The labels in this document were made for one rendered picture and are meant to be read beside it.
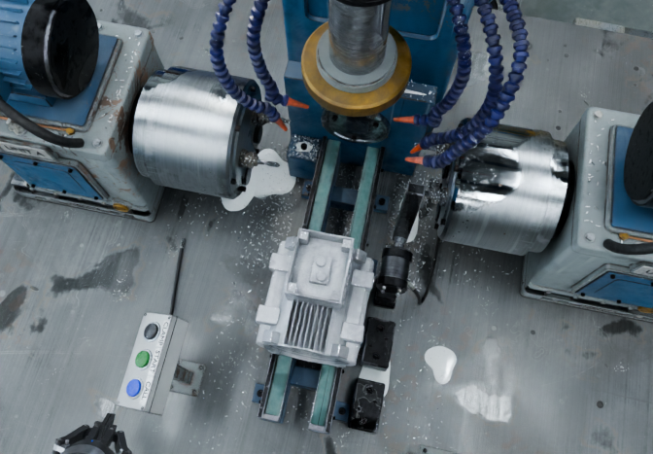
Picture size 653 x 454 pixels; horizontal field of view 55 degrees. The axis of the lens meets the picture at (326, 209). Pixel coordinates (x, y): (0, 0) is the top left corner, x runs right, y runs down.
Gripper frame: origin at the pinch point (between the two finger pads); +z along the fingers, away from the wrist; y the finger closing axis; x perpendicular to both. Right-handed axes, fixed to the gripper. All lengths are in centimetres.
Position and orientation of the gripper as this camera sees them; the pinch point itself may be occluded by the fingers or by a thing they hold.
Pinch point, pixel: (106, 427)
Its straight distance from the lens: 131.4
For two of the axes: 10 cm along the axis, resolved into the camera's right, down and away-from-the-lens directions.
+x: 2.4, -9.7, 0.4
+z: -1.6, 0.0, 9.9
